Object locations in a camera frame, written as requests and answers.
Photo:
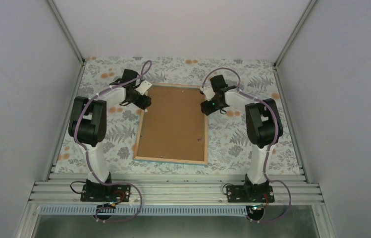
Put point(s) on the left aluminium corner post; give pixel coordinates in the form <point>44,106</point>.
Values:
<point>66,31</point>

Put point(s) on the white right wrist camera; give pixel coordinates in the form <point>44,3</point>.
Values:
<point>207,92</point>

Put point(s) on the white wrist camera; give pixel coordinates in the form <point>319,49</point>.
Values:
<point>207,92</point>
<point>143,87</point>

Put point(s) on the right aluminium corner post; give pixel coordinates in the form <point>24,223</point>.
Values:
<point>299,25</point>

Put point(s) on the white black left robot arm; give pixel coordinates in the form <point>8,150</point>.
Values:
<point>88,122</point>

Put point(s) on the grey slotted cable duct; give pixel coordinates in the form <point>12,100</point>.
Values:
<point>145,210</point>

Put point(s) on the aluminium corner post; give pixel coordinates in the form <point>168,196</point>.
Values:
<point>66,31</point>
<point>299,25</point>

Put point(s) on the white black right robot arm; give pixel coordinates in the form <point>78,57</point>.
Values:
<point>263,127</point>

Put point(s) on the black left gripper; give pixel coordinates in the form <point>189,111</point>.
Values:
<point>143,104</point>

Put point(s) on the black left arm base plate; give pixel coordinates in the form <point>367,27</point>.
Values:
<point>100,193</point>

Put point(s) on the teal wooden picture frame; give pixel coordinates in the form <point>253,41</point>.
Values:
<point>205,154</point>

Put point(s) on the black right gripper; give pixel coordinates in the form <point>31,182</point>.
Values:
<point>207,109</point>

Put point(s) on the aluminium mounting rail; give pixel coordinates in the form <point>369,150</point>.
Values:
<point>176,193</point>

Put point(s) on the brown cardboard backing board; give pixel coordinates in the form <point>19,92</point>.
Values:
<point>172,124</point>

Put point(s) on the floral patterned tablecloth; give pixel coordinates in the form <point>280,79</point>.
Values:
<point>229,148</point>

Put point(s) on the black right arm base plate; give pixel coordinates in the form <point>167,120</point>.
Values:
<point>240,194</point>

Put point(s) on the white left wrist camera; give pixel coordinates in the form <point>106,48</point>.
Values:
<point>143,87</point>

